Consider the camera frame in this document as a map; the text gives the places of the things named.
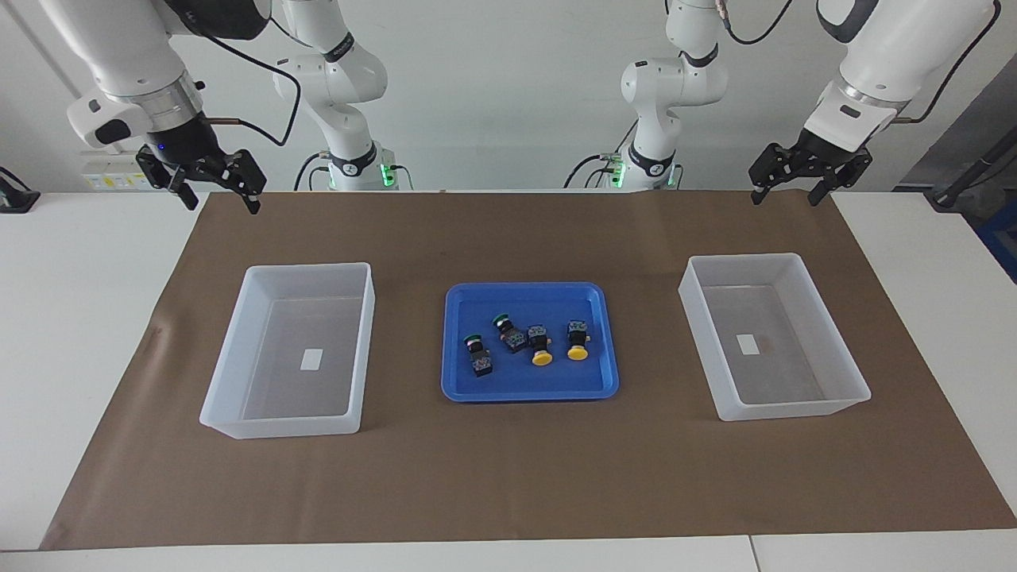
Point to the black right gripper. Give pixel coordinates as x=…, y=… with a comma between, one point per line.
x=189, y=143

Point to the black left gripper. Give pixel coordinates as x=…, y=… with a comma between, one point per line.
x=822, y=151

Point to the yellow push button switch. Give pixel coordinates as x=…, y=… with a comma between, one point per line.
x=540, y=349
x=578, y=342

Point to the green push button switch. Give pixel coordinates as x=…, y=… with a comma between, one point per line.
x=479, y=359
x=510, y=335

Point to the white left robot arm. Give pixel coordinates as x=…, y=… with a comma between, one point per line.
x=898, y=48

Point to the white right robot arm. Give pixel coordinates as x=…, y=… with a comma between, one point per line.
x=135, y=48

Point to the black stand pole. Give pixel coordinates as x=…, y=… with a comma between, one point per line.
x=965, y=179

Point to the translucent white plastic box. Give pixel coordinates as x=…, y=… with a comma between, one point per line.
x=818, y=349
x=238, y=357

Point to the small white paper label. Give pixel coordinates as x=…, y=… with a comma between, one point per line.
x=312, y=359
x=747, y=344

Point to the black clamp device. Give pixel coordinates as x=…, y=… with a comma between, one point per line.
x=16, y=199

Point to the blue crate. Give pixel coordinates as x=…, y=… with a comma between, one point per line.
x=1003, y=246

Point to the blue plastic tray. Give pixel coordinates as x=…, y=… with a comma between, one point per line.
x=572, y=381

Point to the brown paper table mat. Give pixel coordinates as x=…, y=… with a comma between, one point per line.
x=508, y=477

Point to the white wall socket strip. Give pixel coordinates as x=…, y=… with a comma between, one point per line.
x=111, y=179

